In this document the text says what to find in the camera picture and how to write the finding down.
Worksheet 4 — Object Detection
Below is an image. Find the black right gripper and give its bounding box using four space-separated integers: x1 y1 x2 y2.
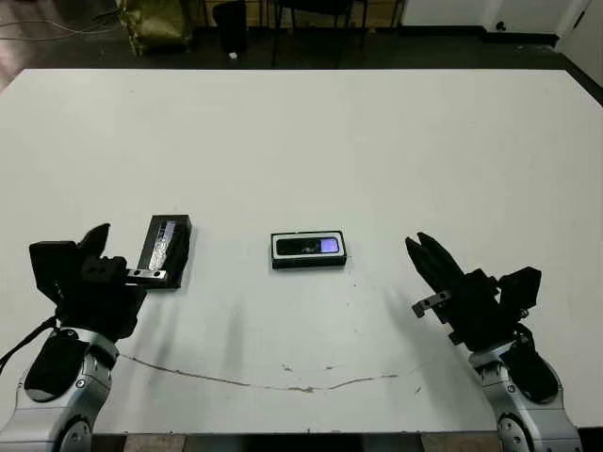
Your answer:
404 231 520 352

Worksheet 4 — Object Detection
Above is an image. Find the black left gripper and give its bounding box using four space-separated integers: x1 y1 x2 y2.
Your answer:
55 223 170 341

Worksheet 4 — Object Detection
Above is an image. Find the black box lid with tape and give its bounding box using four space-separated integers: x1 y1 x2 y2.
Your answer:
138 214 195 289

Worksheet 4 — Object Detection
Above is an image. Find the slim black camera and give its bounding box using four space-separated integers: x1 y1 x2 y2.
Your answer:
276 237 341 257

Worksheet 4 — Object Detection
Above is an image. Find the black box base white insert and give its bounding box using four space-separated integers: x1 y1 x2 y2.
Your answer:
269 229 350 273

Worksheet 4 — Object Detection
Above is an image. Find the green plastic sack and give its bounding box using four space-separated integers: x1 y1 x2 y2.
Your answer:
117 0 194 57

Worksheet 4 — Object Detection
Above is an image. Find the tall black bin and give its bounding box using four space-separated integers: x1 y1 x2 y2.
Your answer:
211 0 249 54

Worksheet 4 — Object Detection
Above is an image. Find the white door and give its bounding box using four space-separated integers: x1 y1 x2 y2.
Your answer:
555 0 603 53

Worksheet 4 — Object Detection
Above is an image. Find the black office chair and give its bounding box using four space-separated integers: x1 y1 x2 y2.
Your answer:
270 0 368 67

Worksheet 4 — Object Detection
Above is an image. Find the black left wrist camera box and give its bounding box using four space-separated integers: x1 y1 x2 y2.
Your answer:
28 240 91 310

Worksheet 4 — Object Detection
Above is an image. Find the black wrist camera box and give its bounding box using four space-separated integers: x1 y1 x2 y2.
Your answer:
28 240 91 310
497 266 543 313

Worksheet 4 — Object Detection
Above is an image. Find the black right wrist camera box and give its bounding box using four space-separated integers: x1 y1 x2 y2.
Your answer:
497 266 543 313

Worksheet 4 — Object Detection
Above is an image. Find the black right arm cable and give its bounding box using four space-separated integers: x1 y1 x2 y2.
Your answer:
511 319 538 352

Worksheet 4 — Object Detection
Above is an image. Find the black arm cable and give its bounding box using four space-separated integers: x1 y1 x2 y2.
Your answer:
511 319 538 352
0 315 62 376

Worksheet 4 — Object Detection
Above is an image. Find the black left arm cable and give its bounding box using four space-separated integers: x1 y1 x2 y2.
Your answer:
0 315 62 376

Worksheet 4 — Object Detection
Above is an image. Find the thin white floor cable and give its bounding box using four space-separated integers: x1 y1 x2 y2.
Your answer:
0 18 119 41

